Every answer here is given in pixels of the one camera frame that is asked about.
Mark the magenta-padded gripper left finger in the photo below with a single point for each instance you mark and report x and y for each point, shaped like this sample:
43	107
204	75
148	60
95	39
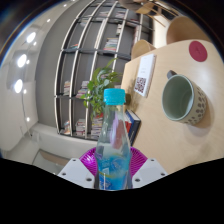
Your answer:
75	171

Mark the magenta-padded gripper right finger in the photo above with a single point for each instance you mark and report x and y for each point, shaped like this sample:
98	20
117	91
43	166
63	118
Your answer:
150	171

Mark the clear bottle with cyan cap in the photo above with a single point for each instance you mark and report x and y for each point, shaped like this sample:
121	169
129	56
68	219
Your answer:
113	146

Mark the thick dark blue book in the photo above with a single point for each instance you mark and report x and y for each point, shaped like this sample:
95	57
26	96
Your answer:
135	125

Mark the red book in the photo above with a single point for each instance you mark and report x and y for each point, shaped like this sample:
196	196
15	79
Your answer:
128	126

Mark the beige dotted ceramic mug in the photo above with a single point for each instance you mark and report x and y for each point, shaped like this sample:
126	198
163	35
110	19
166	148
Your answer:
196	103

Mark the green potted plant, white pot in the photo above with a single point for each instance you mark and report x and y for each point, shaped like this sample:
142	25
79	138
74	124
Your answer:
100	83

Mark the white booklet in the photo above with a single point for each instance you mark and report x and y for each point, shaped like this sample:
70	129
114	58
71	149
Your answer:
146	75

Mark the light wooden round-backed chair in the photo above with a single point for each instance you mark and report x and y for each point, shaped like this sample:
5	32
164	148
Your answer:
186	30
141	49

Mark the ceiling lights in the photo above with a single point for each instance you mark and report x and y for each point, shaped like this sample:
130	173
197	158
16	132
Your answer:
21	60

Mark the flat round red coaster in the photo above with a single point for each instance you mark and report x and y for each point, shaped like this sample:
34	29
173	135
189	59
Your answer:
198	51

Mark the grey wall shelf unit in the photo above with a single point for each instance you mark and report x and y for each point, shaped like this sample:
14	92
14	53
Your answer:
83	66

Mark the wooden frame chair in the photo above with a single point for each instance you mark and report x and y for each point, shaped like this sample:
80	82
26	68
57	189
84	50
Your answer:
150	9

